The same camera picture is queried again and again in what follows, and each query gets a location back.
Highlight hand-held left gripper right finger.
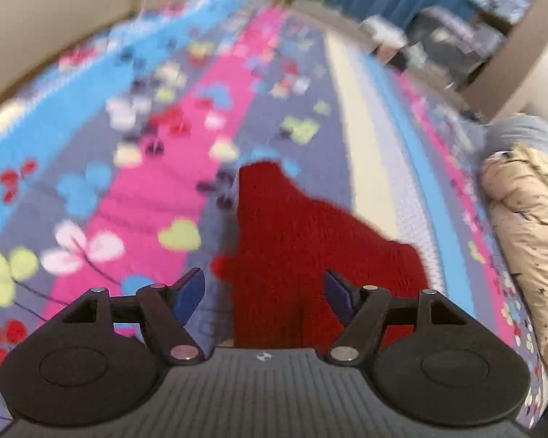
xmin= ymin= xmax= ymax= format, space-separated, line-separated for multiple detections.
xmin=324 ymin=269 xmax=473 ymax=366

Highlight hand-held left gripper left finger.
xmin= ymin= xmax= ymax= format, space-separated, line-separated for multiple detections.
xmin=50 ymin=267 xmax=206 ymax=366

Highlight red knitted sweater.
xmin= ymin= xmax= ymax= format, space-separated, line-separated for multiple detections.
xmin=210 ymin=160 xmax=431 ymax=350

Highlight white crumpled clothes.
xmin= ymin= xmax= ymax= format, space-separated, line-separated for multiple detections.
xmin=360 ymin=15 xmax=408 ymax=52

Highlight floral striped bed blanket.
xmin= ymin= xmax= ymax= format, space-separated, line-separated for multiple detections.
xmin=0 ymin=0 xmax=548 ymax=438

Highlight cream star-print duvet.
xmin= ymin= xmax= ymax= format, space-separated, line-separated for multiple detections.
xmin=479 ymin=143 xmax=548 ymax=373

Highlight dark bag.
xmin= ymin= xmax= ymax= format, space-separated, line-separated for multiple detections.
xmin=387 ymin=48 xmax=412 ymax=73

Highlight grey pillow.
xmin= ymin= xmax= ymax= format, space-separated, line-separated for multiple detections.
xmin=484 ymin=114 xmax=548 ymax=166

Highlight large clear storage box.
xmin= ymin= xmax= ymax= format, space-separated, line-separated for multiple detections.
xmin=408 ymin=7 xmax=504 ymax=84

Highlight wooden shelf cabinet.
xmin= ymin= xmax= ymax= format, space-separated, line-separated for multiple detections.
xmin=461 ymin=0 xmax=548 ymax=120

